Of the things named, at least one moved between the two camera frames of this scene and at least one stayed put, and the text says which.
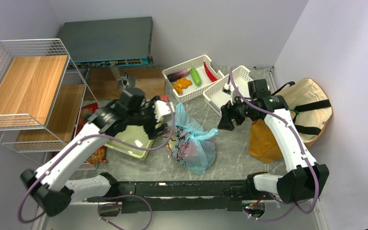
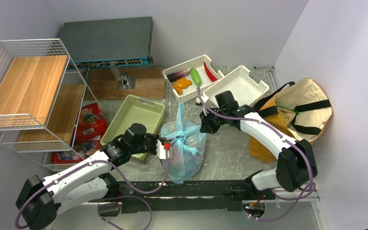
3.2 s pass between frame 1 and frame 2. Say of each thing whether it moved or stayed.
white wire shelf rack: stayed
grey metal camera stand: stayed
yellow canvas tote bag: stayed
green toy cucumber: stayed
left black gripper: moved
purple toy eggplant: stayed
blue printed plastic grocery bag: moved
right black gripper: moved
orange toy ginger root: stayed
